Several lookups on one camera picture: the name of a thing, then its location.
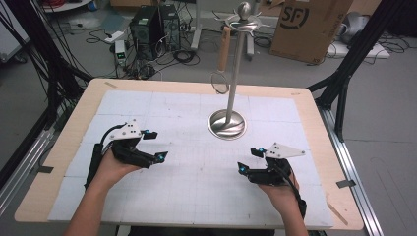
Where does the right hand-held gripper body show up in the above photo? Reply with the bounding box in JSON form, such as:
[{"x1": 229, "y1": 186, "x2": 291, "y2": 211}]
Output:
[{"x1": 247, "y1": 142, "x2": 307, "y2": 188}]

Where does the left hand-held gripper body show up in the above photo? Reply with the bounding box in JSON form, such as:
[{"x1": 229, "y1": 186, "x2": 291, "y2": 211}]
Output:
[{"x1": 109, "y1": 118, "x2": 157, "y2": 170}]

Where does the metal rack stand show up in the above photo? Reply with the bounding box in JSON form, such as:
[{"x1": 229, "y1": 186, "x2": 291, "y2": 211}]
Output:
[{"x1": 208, "y1": 1, "x2": 271, "y2": 141}]

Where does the mesh strainer with wooden handle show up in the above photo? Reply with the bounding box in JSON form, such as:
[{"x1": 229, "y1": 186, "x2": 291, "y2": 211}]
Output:
[{"x1": 210, "y1": 26, "x2": 232, "y2": 95}]

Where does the person's right hand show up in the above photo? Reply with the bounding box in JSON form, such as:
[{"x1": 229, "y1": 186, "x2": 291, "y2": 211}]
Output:
[{"x1": 258, "y1": 171, "x2": 302, "y2": 216}]

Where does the person's left hand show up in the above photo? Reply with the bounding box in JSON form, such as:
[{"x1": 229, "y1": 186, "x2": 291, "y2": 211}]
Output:
[{"x1": 88, "y1": 148, "x2": 143, "y2": 195}]

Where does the white grid mat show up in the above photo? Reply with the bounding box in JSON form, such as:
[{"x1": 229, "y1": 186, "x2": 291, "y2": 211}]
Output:
[{"x1": 47, "y1": 89, "x2": 334, "y2": 229}]

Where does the white device with green display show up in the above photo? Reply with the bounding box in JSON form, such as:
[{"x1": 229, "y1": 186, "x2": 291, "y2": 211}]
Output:
[{"x1": 114, "y1": 39, "x2": 128, "y2": 67}]

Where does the large black computer tower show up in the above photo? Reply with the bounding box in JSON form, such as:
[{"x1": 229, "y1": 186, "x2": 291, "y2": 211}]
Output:
[{"x1": 129, "y1": 5, "x2": 165, "y2": 61}]

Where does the white power strip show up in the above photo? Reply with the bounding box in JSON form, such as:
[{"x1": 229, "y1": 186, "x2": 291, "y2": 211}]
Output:
[{"x1": 103, "y1": 29, "x2": 126, "y2": 44}]

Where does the slim black computer tower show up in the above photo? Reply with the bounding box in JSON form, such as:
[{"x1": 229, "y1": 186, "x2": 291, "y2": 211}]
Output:
[{"x1": 159, "y1": 3, "x2": 182, "y2": 52}]

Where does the brown cardboard box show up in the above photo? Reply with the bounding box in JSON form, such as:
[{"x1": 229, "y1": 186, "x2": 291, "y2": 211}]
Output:
[{"x1": 268, "y1": 0, "x2": 354, "y2": 65}]

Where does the white flat board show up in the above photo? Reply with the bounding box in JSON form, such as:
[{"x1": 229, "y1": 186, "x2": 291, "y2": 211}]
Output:
[{"x1": 327, "y1": 40, "x2": 391, "y2": 60}]

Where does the grey rounded device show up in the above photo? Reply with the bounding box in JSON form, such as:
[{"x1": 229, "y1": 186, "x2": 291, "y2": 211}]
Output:
[{"x1": 338, "y1": 12, "x2": 370, "y2": 43}]

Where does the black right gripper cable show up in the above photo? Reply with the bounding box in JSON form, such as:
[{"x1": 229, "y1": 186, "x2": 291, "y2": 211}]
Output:
[{"x1": 273, "y1": 163, "x2": 308, "y2": 219}]

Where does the aluminium rail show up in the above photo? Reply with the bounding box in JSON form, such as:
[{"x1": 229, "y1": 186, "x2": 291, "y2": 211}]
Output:
[
  {"x1": 0, "y1": 107, "x2": 67, "y2": 217},
  {"x1": 318, "y1": 106, "x2": 385, "y2": 236}
]

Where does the coiled black cable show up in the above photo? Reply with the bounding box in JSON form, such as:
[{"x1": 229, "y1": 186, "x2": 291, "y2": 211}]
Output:
[{"x1": 172, "y1": 48, "x2": 201, "y2": 67}]

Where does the black metal frame with cables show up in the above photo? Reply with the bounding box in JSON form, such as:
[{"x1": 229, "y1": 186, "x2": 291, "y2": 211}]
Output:
[{"x1": 0, "y1": 0, "x2": 94, "y2": 132}]

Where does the white stand post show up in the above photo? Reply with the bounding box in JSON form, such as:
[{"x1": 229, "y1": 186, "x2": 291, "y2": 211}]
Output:
[{"x1": 190, "y1": 0, "x2": 204, "y2": 51}]

